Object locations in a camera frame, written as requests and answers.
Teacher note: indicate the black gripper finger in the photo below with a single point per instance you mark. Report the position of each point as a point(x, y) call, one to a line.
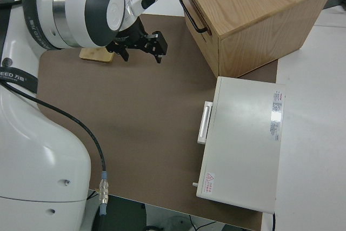
point(125, 55)
point(159, 58)

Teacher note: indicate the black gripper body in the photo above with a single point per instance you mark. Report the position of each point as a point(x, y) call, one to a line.
point(138, 40)

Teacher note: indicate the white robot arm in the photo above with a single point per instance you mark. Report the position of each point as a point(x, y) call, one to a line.
point(35, 147)

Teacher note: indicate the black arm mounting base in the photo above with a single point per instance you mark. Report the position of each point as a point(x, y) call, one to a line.
point(121, 214)

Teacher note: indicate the wooden mug tree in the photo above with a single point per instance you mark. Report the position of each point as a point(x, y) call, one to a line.
point(96, 54)

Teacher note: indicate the brown table mat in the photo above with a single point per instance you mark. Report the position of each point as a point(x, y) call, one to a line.
point(135, 112)

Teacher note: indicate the wooden drawer cabinet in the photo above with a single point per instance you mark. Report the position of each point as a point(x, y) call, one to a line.
point(256, 12)

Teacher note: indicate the white toaster oven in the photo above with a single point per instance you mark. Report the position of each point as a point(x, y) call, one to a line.
point(243, 139)

